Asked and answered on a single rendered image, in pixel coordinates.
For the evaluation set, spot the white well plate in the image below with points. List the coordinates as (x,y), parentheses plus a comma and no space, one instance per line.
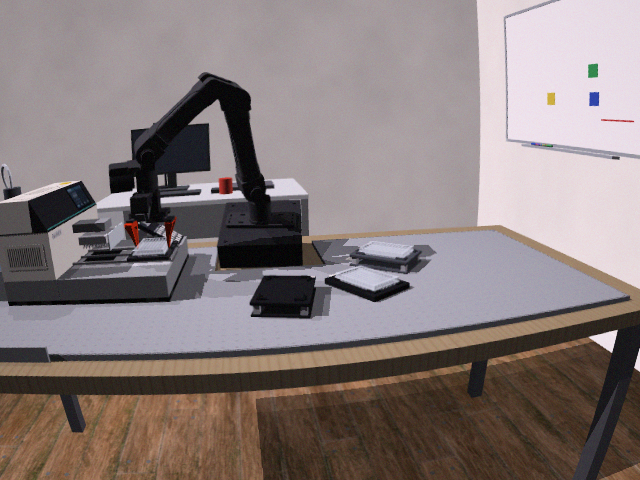
(389,250)
(367,278)
(155,244)

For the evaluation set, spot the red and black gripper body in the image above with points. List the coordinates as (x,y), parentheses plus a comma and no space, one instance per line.
(154,217)

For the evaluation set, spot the grey curved hose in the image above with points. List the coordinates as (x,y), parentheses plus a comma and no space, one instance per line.
(9,175)

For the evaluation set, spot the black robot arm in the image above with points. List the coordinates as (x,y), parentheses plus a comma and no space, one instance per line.
(151,145)

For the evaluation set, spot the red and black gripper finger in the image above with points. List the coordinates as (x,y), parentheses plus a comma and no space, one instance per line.
(169,228)
(129,228)

